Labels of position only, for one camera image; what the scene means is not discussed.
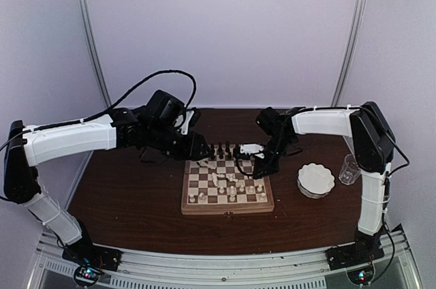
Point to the right round controller board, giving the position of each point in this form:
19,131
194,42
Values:
361,277

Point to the wooden chess board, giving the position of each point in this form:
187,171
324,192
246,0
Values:
218,204

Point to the aluminium front rail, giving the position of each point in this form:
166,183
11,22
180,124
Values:
299,269

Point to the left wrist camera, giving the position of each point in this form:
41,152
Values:
187,120

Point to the white scalloped ceramic bowl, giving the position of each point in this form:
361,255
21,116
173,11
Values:
315,181

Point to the round controller board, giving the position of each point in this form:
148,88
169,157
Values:
361,277
86,276

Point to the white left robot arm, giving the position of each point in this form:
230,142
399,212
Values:
27,147

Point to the black chess pieces rows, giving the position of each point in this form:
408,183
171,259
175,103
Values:
222,152

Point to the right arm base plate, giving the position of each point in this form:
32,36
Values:
347,256

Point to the right aluminium frame post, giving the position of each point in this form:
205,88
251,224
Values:
357,17

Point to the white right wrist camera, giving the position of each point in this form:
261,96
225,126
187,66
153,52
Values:
249,149

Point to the aluminium frame post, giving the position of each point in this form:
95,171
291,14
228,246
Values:
93,53
357,17

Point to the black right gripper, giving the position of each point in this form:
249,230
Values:
262,165

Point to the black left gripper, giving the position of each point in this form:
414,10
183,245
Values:
191,151

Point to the left round controller board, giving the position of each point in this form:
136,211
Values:
86,276

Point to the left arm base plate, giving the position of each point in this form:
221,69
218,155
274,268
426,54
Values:
97,257

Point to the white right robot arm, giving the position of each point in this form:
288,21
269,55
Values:
373,145

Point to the pile of white chess pieces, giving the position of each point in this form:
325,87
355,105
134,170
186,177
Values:
217,171

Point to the left aluminium frame post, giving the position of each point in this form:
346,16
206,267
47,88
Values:
93,53

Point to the clear drinking glass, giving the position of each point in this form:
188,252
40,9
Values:
350,170

